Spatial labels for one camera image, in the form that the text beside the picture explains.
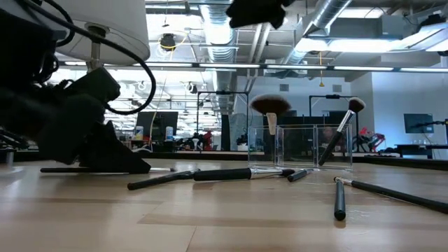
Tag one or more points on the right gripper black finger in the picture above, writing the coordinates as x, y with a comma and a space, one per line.
248, 14
278, 12

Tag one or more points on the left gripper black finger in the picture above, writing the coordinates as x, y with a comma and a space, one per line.
66, 133
112, 157

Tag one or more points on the brown fan makeup brush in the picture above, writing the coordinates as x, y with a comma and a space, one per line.
269, 105

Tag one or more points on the large brown powder brush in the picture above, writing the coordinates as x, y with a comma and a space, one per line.
344, 122

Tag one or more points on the clear acrylic brush organizer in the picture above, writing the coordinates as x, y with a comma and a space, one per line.
279, 147

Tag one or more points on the short black makeup brush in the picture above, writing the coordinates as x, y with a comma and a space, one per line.
297, 175

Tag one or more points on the black tapered makeup brush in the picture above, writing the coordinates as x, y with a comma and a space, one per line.
339, 199

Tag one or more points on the long thin black makeup brush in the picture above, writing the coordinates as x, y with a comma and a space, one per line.
402, 196

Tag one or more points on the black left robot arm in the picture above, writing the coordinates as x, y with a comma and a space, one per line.
21, 70

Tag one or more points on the wipes canister yellow label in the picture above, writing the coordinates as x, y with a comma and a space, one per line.
139, 133

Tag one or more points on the silver table lamp white shade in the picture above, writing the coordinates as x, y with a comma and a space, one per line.
122, 31

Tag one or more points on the small grey cylinder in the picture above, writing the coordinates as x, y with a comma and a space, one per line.
9, 157

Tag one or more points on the white wipes canister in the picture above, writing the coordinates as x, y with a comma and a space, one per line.
169, 133

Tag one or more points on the black computer monitor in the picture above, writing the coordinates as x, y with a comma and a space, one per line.
168, 122

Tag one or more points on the yellow hanging pendant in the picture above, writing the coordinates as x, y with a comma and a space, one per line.
321, 84

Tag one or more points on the small white desk lamp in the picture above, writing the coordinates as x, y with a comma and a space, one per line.
195, 141

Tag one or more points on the potted plant white pot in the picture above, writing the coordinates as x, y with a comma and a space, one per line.
242, 141

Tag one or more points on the dark office desk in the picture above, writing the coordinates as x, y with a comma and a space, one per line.
420, 147

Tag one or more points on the straight silver ceiling duct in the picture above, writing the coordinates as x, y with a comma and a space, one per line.
217, 42

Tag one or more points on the angled silver ceiling duct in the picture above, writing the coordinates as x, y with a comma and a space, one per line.
329, 10

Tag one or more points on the long ceiling light rail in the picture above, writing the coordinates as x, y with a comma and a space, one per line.
227, 66

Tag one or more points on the black metal rig frame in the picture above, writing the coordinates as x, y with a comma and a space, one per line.
332, 96
224, 92

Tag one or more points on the red metal frame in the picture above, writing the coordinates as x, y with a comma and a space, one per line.
376, 137

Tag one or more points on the wall-mounted dark screen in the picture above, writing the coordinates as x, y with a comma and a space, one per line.
418, 123

